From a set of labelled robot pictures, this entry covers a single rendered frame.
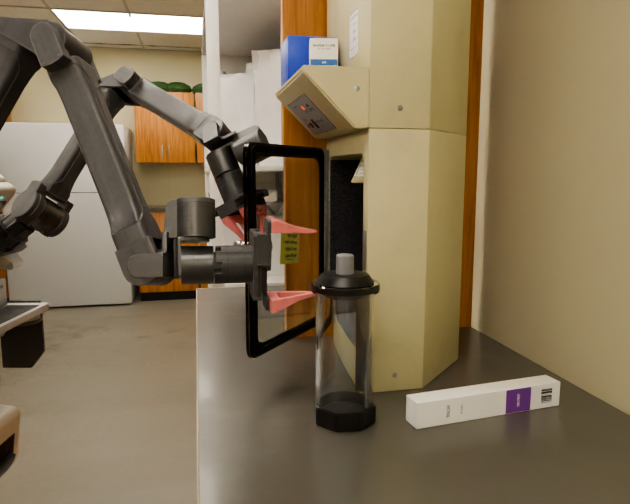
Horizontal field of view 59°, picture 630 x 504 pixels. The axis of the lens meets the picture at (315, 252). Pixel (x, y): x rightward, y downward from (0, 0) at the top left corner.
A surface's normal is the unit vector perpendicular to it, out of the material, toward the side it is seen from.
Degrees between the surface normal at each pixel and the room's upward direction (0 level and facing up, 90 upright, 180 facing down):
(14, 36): 78
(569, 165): 90
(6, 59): 89
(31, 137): 90
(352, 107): 90
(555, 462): 0
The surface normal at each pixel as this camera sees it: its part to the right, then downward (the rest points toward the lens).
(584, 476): 0.00, -0.99
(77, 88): -0.08, -0.01
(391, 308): 0.21, 0.14
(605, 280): -0.98, 0.03
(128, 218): -0.20, -0.29
